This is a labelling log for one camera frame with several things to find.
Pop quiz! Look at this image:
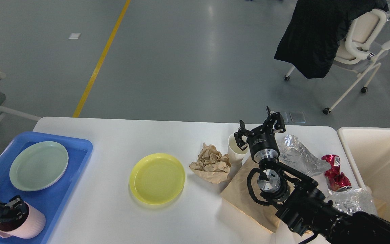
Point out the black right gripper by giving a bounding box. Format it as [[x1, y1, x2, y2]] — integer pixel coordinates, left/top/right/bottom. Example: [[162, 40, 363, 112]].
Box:
[[234, 107, 286, 162]]

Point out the pink ribbed mug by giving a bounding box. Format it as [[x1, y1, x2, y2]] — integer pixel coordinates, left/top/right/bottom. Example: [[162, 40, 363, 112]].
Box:
[[0, 203, 45, 239]]

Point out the yellow plastic plate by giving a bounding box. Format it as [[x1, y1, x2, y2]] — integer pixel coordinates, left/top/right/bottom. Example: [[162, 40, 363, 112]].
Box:
[[129, 153, 186, 205]]

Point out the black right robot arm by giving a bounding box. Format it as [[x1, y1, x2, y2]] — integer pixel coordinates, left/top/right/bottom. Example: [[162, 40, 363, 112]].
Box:
[[234, 108, 390, 244]]

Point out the white paper cup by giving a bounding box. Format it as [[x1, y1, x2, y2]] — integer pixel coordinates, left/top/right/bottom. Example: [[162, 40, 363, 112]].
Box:
[[227, 133, 249, 168]]

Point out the crumpled clear plastic wrap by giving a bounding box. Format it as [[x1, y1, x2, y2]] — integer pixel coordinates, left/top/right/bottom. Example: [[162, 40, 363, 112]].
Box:
[[278, 134, 331, 177]]

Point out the pale green plate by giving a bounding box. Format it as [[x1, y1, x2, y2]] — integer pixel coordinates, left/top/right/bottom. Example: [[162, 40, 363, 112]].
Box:
[[9, 141, 69, 191]]

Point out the blue plastic tray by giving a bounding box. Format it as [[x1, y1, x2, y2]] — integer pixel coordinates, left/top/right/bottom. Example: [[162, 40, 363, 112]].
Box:
[[0, 131, 93, 244]]

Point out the crumpled brown paper ball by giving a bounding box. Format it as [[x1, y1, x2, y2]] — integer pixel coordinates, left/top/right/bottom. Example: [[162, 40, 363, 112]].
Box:
[[189, 143, 232, 184]]

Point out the flat brown paper bag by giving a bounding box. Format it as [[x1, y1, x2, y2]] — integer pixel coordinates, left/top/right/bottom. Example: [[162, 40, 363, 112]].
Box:
[[220, 158, 281, 233]]

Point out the crushed red can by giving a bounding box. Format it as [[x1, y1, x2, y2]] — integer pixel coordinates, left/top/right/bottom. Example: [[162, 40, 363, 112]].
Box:
[[321, 154, 352, 192]]

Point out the black jacket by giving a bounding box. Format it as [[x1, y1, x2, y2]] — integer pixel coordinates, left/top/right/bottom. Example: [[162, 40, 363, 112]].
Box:
[[274, 0, 389, 79]]

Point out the cream plastic bin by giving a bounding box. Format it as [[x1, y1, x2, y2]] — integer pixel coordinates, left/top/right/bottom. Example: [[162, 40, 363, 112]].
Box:
[[337, 127, 390, 221]]

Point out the white office chair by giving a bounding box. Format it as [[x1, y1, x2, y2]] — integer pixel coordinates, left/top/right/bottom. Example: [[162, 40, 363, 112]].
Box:
[[284, 8, 390, 115]]

